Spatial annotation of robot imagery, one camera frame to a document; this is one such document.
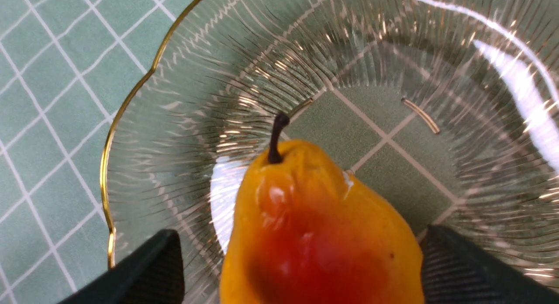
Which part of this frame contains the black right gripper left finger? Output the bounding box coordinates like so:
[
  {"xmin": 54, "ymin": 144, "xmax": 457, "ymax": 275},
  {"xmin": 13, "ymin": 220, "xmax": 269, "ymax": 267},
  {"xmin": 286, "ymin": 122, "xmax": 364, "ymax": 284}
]
[{"xmin": 61, "ymin": 230, "xmax": 185, "ymax": 304}]

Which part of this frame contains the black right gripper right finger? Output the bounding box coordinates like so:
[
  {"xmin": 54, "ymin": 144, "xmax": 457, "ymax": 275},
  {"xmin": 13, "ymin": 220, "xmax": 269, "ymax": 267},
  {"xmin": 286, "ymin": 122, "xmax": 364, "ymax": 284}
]
[{"xmin": 421, "ymin": 225, "xmax": 559, "ymax": 304}]

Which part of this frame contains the yellow red pear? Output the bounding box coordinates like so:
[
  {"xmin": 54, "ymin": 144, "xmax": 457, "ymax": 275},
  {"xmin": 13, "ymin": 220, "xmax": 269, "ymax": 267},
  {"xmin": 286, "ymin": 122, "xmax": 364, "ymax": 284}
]
[{"xmin": 219, "ymin": 112, "xmax": 426, "ymax": 304}]

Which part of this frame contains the amber glass plate gold rim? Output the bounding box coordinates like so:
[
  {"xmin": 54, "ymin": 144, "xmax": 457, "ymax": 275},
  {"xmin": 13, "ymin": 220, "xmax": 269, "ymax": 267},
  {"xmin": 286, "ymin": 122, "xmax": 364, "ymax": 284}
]
[{"xmin": 100, "ymin": 0, "xmax": 559, "ymax": 304}]

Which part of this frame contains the green checkered tablecloth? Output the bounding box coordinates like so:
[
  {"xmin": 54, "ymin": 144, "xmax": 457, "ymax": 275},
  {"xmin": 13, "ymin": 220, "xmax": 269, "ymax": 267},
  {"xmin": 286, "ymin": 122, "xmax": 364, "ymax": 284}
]
[{"xmin": 0, "ymin": 0, "xmax": 193, "ymax": 304}]

